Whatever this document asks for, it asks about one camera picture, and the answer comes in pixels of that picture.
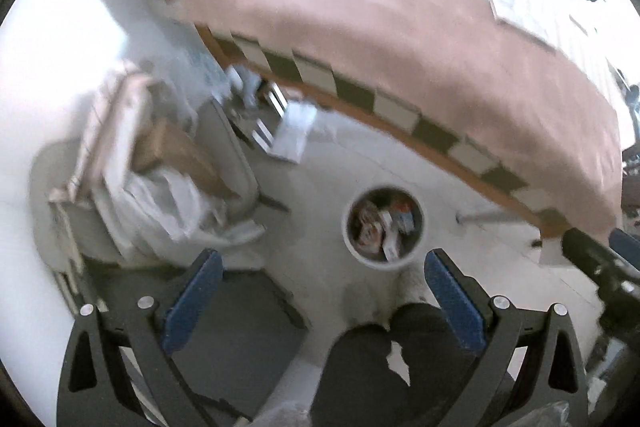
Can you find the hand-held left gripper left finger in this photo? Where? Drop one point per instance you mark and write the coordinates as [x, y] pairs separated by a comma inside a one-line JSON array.
[[192, 302]]

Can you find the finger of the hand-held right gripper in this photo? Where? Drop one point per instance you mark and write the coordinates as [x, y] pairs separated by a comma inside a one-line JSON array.
[[629, 247], [590, 254]]

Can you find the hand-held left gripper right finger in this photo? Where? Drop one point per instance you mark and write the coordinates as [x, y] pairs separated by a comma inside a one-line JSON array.
[[455, 302]]

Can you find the white green box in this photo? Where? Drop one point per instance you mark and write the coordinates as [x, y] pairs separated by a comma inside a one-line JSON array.
[[393, 244]]

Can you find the small blue orange carton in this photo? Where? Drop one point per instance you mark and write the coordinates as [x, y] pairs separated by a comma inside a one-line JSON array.
[[404, 214]]

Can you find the red white snack packet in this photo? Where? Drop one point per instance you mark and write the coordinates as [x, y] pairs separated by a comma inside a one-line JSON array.
[[367, 232]]

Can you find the white round trash bin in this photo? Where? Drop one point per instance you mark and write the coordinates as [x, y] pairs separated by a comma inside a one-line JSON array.
[[350, 252]]

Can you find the white plastic bag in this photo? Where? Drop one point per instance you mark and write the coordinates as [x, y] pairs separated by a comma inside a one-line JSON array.
[[165, 207]]

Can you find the person's dark pants legs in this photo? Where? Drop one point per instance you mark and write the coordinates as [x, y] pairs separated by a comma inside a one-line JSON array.
[[370, 372]]

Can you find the grey plastic chair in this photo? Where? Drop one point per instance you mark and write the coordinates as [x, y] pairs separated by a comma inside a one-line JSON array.
[[235, 167]]

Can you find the cardboard box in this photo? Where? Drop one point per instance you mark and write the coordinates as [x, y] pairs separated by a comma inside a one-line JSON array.
[[175, 152]]

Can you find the beige folded board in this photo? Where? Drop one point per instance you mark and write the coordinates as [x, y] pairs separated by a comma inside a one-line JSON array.
[[110, 117]]

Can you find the dark striped box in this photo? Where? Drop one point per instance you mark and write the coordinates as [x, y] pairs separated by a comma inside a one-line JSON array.
[[255, 107]]

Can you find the checkered wooden table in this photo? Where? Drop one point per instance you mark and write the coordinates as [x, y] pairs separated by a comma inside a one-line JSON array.
[[320, 74]]

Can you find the pink white long box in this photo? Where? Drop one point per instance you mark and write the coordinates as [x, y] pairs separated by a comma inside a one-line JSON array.
[[502, 7]]

